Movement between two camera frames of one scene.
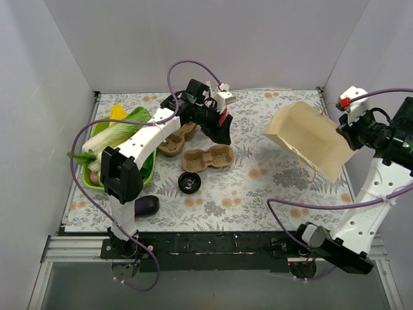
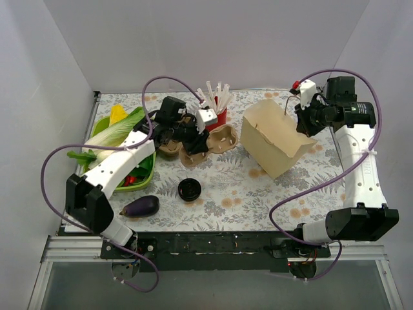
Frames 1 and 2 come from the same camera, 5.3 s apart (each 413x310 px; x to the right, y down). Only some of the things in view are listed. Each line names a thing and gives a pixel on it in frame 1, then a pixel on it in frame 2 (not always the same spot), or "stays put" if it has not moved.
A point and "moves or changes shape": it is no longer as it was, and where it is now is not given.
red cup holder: x=222 y=117 stays put
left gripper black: x=216 y=123 -> x=196 y=137
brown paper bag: x=312 y=135 moves or changes shape
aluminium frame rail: x=68 y=249 stays put
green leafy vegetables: x=112 y=138 stays put
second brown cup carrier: x=175 y=142 stays put
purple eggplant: x=146 y=205 stays put
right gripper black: x=347 y=135 -> x=303 y=119
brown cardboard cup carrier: x=197 y=160 moves or changes shape
